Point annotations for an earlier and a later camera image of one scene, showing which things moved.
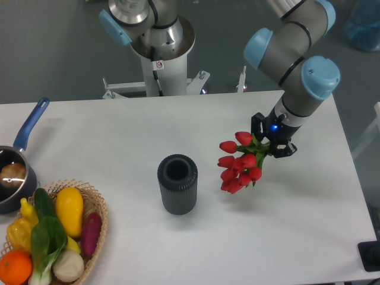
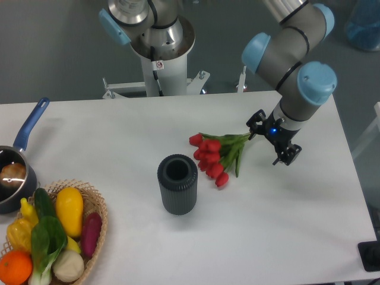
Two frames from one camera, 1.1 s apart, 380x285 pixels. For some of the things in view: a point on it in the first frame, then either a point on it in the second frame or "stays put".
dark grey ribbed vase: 177,177 stays put
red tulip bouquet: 245,168 → 216,154
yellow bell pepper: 19,234 stays put
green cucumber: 44,203 stays put
